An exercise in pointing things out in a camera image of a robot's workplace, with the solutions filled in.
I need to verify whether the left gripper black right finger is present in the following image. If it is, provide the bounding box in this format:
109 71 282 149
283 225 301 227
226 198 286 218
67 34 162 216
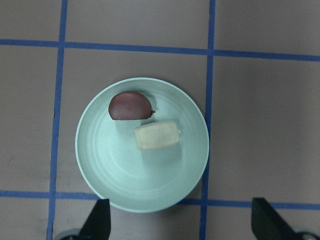
251 197 300 240

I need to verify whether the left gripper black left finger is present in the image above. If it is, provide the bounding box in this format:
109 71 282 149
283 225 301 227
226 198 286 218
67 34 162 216
78 199 111 240

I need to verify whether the white rectangular bun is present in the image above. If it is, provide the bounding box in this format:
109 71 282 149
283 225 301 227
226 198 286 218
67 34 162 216
134 121 180 150

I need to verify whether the brown half-round bun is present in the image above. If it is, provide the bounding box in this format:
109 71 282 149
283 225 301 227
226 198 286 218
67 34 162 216
108 91 156 121

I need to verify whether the mint green plate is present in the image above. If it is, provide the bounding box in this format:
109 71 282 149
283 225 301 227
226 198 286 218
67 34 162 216
75 77 210 213

